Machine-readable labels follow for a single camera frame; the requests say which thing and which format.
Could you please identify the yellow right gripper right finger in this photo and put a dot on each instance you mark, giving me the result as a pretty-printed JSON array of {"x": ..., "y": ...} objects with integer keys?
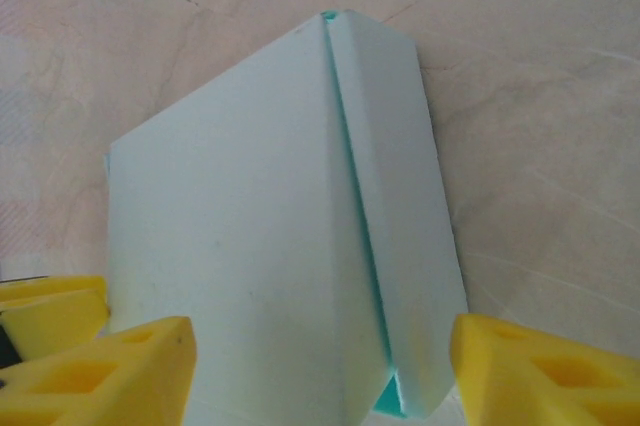
[{"x": 550, "y": 381}]

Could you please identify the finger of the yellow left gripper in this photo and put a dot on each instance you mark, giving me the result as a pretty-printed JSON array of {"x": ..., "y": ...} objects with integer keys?
[
  {"x": 50, "y": 286},
  {"x": 60, "y": 321}
]

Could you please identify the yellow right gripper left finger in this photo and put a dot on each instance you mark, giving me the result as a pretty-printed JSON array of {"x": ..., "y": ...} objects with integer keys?
[{"x": 100, "y": 386}]

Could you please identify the light green paper box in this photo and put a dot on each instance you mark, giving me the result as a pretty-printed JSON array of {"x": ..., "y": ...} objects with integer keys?
[{"x": 240, "y": 221}]

